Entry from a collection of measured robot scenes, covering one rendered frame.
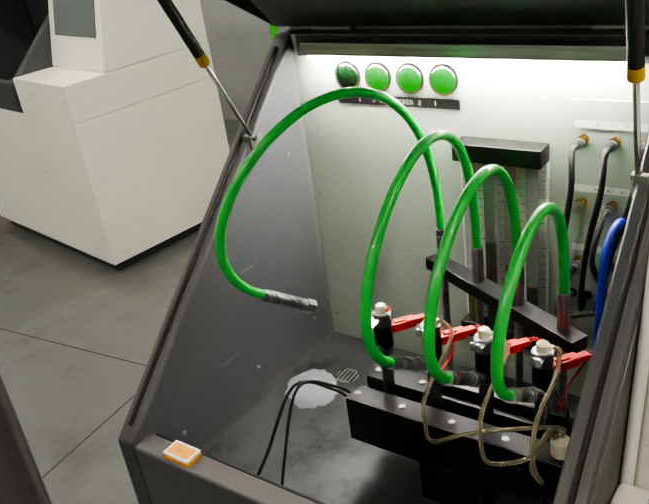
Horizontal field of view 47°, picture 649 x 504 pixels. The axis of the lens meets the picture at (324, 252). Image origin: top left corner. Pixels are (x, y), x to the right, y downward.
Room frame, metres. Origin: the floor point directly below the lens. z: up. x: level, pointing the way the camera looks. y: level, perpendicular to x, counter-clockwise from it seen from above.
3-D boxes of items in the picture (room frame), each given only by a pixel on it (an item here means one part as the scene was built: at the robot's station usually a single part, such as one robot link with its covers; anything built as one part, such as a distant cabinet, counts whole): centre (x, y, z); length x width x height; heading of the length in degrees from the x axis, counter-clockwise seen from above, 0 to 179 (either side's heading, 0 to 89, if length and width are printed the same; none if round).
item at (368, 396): (0.86, -0.16, 0.91); 0.34 x 0.10 x 0.15; 52
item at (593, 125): (0.99, -0.42, 1.20); 0.13 x 0.03 x 0.31; 52
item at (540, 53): (1.14, -0.23, 1.43); 0.54 x 0.03 x 0.02; 52
